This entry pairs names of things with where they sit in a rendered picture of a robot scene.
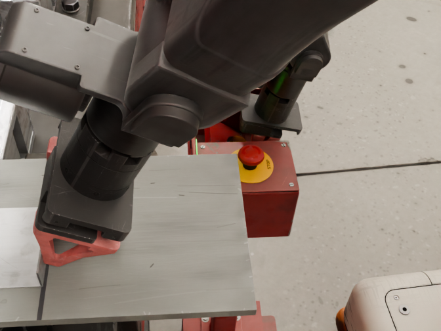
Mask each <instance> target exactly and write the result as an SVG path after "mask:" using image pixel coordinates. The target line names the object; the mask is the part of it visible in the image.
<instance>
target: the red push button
mask: <svg viewBox="0 0 441 331"><path fill-rule="evenodd" d="M238 158H239V160H240V162H241V163H242V164H243V167H244V168H245V169H247V170H254V169H256V167H257V165H259V164H260V163H261V162H262V161H263V160H264V152H263V150H262V149H261V148H260V147H258V146H255V145H252V144H249V145H245V146H243V147H241V148H240V150H239V152H238Z"/></svg>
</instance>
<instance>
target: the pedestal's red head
mask: <svg viewBox="0 0 441 331"><path fill-rule="evenodd" d="M240 115H241V112H240V111H239V112H237V113H235V114H234V115H232V116H230V117H228V118H226V119H225V120H222V121H221V122H219V123H217V124H215V125H213V126H211V127H208V128H205V129H198V134H197V135H196V138H195V137H194V138H193V139H191V140H190V141H188V155H196V140H197V150H198V154H231V153H233V152H234V151H236V150H239V149H240V148H241V147H243V146H245V145H249V144H252V145H255V146H258V147H260V148H261V149H262V151H263V152H265V153H266V154H268V155H269V156H270V158H271V160H272V162H273V165H274V168H273V172H272V174H271V176H270V177H269V178H267V179H266V180H264V181H262V182H260V183H244V182H241V191H242V197H243V206H244V212H245V222H246V228H247V237H248V238H263V237H281V236H289V235H290V233H291V228H292V224H293V218H294V215H295V210H296V206H297V200H298V197H299V184H298V181H297V175H296V171H295V166H294V162H293V157H292V153H291V147H290V143H289V141H251V134H250V133H243V132H241V131H240V125H239V123H240ZM234 136H241V137H243V138H244V139H245V140H246V141H245V142H227V139H228V138H229V137H234Z"/></svg>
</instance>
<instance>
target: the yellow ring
mask: <svg viewBox="0 0 441 331"><path fill-rule="evenodd" d="M238 152H239V150H236V151H234V152H233V153H232V154H237V155H238ZM238 166H239V171H240V181H241V182H244V183H260V182H262V181H264V180H266V179H267V178H269V177H270V176H271V174H272V172H273V168H274V165H273V162H272V160H271V158H270V156H269V155H268V154H266V153H265V152H264V160H263V161H262V162H261V163H260V164H259V165H257V167H256V169H254V170H247V169H245V168H244V167H243V164H242V163H241V162H240V160H239V158H238Z"/></svg>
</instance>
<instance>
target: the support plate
mask: <svg viewBox="0 0 441 331"><path fill-rule="evenodd" d="M46 163H47V159H46V158H45V159H19V160H0V208H38V205H39V199H40V194H41V188H42V184H43V177H44V173H45V166H46ZM40 293H41V287H35V288H5V289H0V328H2V327H16V326H43V325H57V324H84V323H98V322H125V321H138V320H165V319H192V318H206V317H233V316H247V315H256V312H257V305H256V299H255V290H254V284H253V274H252V268H251V259H250V253H249V243H248V237H247V228H246V222H245V212H244V206H243V197H242V187H241V181H240V171H239V166H238V156H237V154H197V155H172V156H150V157H149V158H148V160H147V162H146V163H145V164H144V166H143V168H142V169H141V170H140V172H139V173H138V175H137V176H136V178H135V179H134V191H133V218H132V229H131V231H130V233H129V234H128V235H127V237H126V238H125V239H124V240H123V241H121V242H120V247H119V249H118V250H117V252H116V253H114V254H108V255H98V256H92V257H84V258H81V259H78V260H76V261H73V262H71V263H67V264H65V265H62V266H60V267H57V266H53V265H49V272H48V277H47V286H46V291H45V300H44V305H43V314H42V319H41V320H37V312H38V307H39V298H40Z"/></svg>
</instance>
